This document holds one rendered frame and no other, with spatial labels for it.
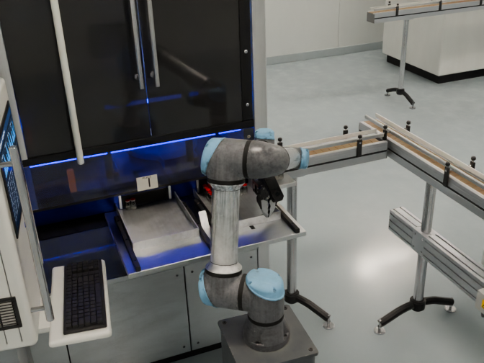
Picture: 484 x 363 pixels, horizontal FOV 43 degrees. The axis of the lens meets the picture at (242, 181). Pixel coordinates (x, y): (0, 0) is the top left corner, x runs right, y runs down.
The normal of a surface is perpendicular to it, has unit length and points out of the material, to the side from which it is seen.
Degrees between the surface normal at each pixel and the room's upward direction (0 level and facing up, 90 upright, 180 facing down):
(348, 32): 90
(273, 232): 0
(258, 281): 7
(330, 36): 90
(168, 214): 0
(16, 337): 90
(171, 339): 90
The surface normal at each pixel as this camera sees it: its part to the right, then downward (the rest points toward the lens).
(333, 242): -0.04, -0.89
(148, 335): 0.37, 0.41
